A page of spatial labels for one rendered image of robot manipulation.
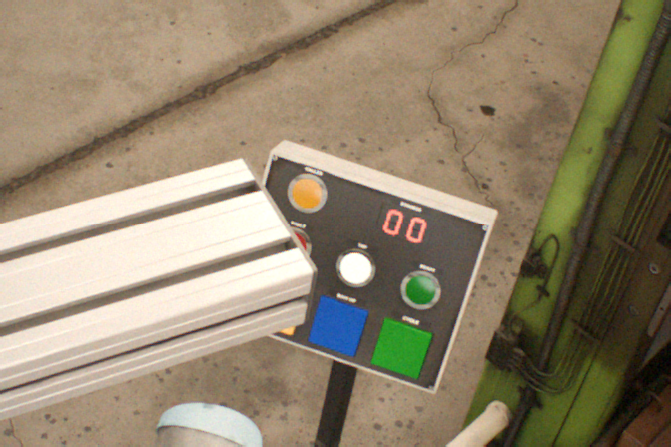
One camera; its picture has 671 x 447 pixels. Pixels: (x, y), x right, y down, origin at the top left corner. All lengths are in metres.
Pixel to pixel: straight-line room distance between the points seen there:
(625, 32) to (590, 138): 0.20
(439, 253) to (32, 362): 1.32
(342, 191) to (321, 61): 2.04
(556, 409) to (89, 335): 1.72
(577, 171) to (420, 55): 2.09
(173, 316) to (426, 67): 3.36
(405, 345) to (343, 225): 0.20
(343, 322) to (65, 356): 1.33
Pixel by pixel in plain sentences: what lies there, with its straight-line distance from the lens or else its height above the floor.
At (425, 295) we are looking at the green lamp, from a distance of 1.94.
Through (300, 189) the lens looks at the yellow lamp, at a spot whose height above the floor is 1.17.
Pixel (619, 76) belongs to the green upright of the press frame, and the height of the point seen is 1.42.
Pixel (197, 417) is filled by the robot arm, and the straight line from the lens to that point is 1.43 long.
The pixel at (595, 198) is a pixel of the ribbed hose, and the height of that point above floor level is 1.22.
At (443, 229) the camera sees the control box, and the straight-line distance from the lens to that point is 1.91.
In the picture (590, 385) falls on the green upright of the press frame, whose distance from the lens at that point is 2.24.
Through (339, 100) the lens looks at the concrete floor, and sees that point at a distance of 3.83.
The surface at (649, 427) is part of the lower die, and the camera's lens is 2.04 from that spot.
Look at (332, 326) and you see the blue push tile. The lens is 1.98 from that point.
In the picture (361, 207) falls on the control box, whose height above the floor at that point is 1.17.
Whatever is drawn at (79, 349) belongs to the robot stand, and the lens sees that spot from 0.66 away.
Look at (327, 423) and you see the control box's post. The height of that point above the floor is 0.59.
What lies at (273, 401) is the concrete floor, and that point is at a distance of 3.12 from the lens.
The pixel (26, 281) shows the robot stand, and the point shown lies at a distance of 0.68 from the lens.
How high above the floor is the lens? 2.55
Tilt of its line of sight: 47 degrees down
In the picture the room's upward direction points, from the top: 11 degrees clockwise
